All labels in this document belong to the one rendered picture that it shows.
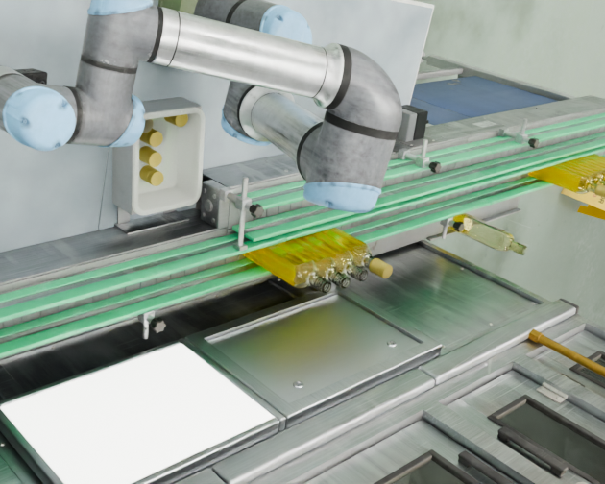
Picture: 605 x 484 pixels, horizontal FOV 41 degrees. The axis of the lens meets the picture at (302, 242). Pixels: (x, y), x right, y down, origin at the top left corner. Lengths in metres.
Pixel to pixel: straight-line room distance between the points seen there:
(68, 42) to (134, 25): 0.59
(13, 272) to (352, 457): 0.74
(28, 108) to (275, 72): 0.34
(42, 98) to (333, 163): 0.44
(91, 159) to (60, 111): 0.72
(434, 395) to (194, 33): 0.96
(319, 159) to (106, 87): 0.34
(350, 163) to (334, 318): 0.75
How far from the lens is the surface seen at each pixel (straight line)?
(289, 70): 1.17
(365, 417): 1.64
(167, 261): 1.75
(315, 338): 1.84
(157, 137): 1.77
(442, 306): 2.13
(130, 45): 1.11
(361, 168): 1.24
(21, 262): 1.71
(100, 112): 1.12
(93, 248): 1.76
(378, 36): 2.24
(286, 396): 1.65
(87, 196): 1.80
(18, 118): 1.06
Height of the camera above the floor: 2.21
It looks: 40 degrees down
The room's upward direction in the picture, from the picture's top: 119 degrees clockwise
